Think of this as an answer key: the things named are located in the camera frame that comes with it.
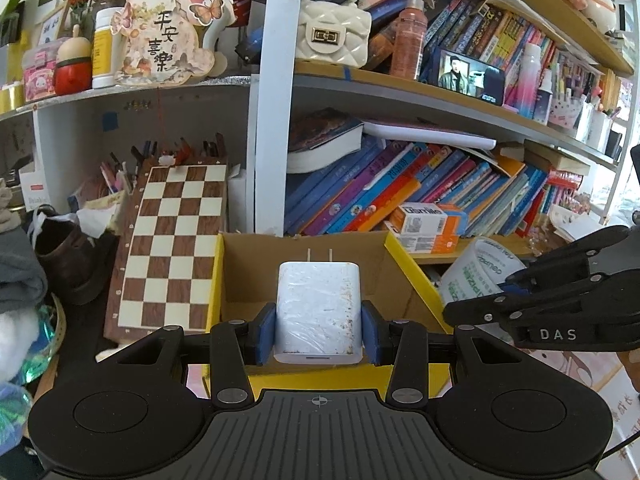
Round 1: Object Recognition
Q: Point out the thick dark-covered book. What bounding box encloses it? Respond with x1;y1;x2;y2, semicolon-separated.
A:
287;108;365;175

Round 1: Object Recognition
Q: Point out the rabbit paper decoration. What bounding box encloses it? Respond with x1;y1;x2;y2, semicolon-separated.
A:
110;0;236;86

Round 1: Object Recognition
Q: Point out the cardboard box with yellow rim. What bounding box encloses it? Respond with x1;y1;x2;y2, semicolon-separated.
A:
202;230;455;402

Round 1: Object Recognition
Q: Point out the white shelf post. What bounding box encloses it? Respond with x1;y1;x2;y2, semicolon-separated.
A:
253;0;306;236

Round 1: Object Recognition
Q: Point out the pink printed box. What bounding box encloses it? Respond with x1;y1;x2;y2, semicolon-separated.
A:
21;37;69;101

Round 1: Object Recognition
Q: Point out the pink spray bottle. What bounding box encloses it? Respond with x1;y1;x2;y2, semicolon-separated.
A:
388;0;430;81

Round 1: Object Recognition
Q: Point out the grey folded cloth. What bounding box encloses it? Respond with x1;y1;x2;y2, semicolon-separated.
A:
0;214;49;316

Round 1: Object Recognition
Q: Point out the brown leather shoe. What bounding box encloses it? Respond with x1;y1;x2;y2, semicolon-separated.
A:
32;207;101;306

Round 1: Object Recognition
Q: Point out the slim white box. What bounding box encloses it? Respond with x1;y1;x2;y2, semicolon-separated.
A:
227;164;249;234

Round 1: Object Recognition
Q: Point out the white fluffy cloth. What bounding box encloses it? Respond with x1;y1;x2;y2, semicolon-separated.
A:
0;309;44;387

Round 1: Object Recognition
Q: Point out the white bottle with yellow label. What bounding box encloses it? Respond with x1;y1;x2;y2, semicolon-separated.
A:
91;6;126;90

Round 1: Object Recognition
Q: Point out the red round doll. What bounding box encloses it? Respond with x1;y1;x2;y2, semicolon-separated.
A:
53;25;94;96

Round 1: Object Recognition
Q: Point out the pink and white pen holder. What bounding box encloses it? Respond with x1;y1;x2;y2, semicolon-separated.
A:
547;97;586;129

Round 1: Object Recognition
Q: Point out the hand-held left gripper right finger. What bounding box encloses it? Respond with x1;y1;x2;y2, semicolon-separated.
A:
360;301;544;408

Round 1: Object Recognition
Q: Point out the white wall charger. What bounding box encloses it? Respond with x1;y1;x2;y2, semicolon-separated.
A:
272;247;363;366

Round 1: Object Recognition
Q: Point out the white quilted handbag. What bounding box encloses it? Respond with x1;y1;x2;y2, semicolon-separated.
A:
295;0;374;69

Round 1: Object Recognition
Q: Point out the brown and cream chessboard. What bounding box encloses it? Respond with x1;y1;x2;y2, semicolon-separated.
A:
103;163;229;344

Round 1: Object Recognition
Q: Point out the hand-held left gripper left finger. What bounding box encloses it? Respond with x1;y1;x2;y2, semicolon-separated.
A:
96;303;278;409

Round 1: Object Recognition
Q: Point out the row of upright comic books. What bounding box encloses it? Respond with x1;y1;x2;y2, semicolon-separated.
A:
425;0;559;77

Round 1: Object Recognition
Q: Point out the white plastic bag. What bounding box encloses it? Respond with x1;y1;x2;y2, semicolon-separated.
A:
74;207;121;236

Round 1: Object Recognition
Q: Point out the white roll with green print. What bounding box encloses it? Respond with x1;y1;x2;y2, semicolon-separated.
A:
437;236;529;312

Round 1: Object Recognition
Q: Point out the stack of white papers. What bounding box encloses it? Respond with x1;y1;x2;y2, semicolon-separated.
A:
362;118;498;152

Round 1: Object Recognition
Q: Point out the dark blue spray bottle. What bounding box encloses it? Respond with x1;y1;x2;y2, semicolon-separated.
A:
532;67;554;126

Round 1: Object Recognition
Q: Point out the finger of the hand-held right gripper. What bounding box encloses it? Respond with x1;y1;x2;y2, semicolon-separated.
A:
503;225;631;292
441;266;640;332

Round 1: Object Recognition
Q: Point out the white cat figure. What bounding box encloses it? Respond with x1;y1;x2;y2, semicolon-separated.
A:
582;0;619;36

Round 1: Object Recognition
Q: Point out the pink gradient bottle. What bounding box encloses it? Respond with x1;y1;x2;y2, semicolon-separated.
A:
514;42;544;114

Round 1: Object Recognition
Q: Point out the orange and white medicine box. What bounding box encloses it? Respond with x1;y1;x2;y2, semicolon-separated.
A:
387;202;469;255

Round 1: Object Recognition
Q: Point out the white paper carton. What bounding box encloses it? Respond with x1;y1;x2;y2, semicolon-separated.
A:
18;159;49;211

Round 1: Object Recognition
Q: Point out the iridescent green bag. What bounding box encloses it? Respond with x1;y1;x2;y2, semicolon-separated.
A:
20;304;62;387

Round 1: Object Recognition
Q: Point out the row of leaning colourful books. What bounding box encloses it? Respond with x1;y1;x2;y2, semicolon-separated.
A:
284;132;552;252

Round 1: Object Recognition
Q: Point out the bunch of pens and brushes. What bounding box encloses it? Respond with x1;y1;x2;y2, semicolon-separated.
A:
99;132;229;194

